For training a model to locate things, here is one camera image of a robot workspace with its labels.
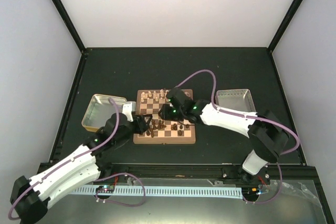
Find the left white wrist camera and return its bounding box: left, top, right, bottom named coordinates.
left=122, top=101, right=136, bottom=122

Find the wooden chess board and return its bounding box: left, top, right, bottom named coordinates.
left=133, top=102, right=196, bottom=144

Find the light blue cable duct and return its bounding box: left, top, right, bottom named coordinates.
left=72, top=185, right=243, bottom=199

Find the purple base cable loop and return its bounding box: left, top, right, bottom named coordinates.
left=94, top=172, right=145, bottom=207

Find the pile of dark chess pieces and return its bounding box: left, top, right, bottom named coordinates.
left=146, top=119, right=166, bottom=137

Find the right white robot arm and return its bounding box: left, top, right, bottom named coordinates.
left=158, top=88, right=289, bottom=184

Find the gold rimmed metal tray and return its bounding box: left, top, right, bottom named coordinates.
left=81, top=94, right=127, bottom=132

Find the black rail base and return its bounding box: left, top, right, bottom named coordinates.
left=98, top=163, right=318, bottom=184

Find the pink rimmed metal tray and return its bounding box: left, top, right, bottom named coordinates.
left=215, top=89, right=256, bottom=112

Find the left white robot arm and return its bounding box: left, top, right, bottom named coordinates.
left=8, top=113, right=152, bottom=223

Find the small circuit board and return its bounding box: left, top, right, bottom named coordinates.
left=96, top=185, right=115, bottom=194

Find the row of white chess pieces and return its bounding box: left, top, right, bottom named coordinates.
left=140, top=89, right=190, bottom=104

